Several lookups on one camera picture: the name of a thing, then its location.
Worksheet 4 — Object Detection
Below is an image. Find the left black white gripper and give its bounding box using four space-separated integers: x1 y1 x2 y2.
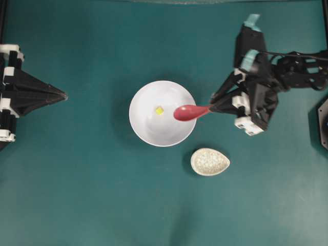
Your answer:
1 44 68 141

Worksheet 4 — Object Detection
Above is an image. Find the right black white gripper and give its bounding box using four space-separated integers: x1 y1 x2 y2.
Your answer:
210 69 279 135

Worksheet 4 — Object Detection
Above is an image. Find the red plastic spoon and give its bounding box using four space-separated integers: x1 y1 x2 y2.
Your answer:
173 105 211 121

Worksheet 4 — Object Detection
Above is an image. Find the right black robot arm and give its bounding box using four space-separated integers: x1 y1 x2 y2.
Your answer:
210 50 327 136

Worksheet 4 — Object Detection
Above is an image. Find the yellow hexagonal prism block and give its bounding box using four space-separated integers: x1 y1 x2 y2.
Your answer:
155 106 164 115

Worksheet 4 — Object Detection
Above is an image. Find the white round bowl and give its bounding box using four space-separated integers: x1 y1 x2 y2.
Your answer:
129 80 196 147

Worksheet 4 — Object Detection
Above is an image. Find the speckled teardrop small dish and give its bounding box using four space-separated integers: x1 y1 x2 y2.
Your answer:
190 148 231 176

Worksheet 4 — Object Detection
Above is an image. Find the black round base object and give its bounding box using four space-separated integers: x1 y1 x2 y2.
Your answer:
317 99 328 150

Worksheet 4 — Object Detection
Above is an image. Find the black wrist camera teal mount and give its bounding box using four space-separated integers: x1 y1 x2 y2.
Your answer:
234 14 266 72

